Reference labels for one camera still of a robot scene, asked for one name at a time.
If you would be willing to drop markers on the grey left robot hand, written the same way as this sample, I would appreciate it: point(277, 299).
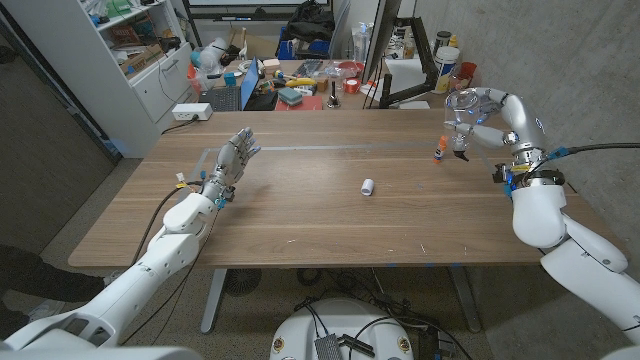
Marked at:
point(230, 160)

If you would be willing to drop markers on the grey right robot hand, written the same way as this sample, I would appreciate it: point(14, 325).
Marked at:
point(522, 125)

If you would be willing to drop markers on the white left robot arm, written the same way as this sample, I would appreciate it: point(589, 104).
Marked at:
point(170, 250)

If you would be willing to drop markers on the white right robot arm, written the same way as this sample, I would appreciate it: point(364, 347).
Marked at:
point(540, 215)

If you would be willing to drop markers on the orange glue stick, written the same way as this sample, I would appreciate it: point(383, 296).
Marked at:
point(440, 150)

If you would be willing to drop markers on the white bottle cap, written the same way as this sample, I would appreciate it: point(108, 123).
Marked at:
point(367, 187)

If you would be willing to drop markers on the clear sanitizer bottle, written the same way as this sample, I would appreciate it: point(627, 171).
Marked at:
point(362, 42)

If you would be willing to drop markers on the open laptop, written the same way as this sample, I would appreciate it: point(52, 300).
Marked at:
point(225, 98)

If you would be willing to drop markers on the white power strip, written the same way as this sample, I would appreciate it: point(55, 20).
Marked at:
point(191, 111)

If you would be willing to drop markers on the red cup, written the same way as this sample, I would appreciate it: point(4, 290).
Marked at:
point(468, 70)

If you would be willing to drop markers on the teal box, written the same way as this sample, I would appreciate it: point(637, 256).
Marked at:
point(290, 96)

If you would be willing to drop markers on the red mat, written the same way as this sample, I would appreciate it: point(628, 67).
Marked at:
point(310, 103)

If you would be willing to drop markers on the white labelled tub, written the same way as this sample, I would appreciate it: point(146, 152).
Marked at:
point(444, 65)

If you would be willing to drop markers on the yellow banana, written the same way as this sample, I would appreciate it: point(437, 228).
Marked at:
point(300, 82)

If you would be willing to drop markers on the white shelf cabinet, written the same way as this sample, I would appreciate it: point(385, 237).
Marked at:
point(145, 95)

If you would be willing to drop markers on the dark lidded canister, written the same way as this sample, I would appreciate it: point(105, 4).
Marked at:
point(442, 39)

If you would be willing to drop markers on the small black stand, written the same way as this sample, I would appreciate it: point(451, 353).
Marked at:
point(333, 97)

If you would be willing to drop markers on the black round floor fan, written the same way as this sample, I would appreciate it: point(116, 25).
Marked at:
point(242, 281)

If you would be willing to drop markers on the blue bin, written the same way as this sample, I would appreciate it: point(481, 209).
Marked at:
point(287, 50)

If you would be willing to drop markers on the cardboard box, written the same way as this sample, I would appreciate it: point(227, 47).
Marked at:
point(140, 60)

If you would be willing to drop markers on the grey table leg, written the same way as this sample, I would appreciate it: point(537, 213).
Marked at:
point(214, 300)
point(465, 300)

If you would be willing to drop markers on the red tape roll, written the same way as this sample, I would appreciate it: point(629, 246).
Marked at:
point(351, 86)

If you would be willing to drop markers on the red bowl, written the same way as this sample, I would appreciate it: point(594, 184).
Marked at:
point(351, 67)

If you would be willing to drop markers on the black backpack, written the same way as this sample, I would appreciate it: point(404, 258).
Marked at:
point(307, 25)

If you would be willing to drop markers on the whiteboard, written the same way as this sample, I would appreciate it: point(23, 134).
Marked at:
point(250, 2)

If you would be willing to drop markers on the black monitor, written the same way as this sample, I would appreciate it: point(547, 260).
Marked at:
point(382, 35)

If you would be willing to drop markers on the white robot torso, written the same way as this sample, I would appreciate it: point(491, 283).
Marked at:
point(345, 320)

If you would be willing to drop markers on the person's dark trouser leg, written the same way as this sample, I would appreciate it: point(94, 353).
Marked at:
point(40, 280)

